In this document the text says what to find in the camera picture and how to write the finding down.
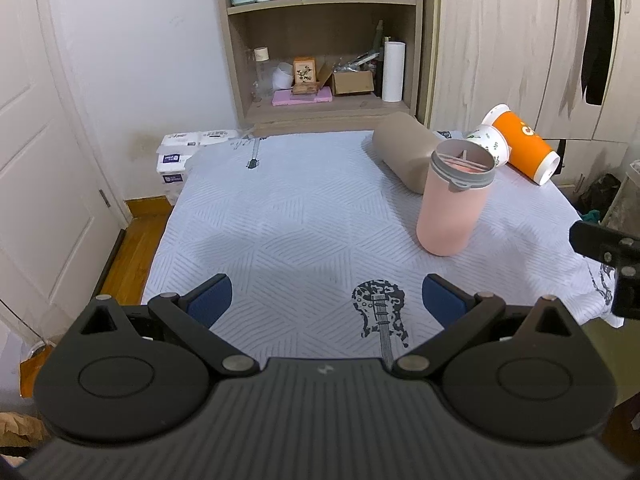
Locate pink cup with grey rim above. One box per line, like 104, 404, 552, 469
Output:
416, 139, 496, 257

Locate orange paper cup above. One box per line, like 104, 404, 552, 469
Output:
482, 104, 561, 186

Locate taupe beige cup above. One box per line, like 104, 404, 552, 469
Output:
372, 112, 442, 195

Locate white paper cup green print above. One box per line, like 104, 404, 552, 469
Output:
464, 125, 511, 167

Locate white patterned tablecloth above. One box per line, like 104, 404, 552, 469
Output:
144, 132, 623, 362

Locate white tissue packs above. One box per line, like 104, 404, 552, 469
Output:
155, 128, 241, 206

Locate white door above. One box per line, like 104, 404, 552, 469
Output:
1, 0, 120, 344

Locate black ribbon bow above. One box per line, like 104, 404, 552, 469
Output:
580, 0, 615, 106

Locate pink flat box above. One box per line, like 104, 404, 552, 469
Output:
271, 87, 333, 107

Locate clear bottle beige cap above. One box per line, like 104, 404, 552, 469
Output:
253, 47, 272, 102

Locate light wood wardrobe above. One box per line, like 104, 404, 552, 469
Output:
416, 0, 639, 198

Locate white small jar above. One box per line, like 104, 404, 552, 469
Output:
271, 62, 294, 91

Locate small cardboard box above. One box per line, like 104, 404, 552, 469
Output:
331, 70, 374, 96

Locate orange floral small box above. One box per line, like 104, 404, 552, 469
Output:
293, 56, 317, 86

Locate white paper towel roll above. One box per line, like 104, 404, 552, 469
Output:
382, 40, 406, 103

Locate wooden bookshelf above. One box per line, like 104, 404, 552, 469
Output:
217, 0, 424, 136

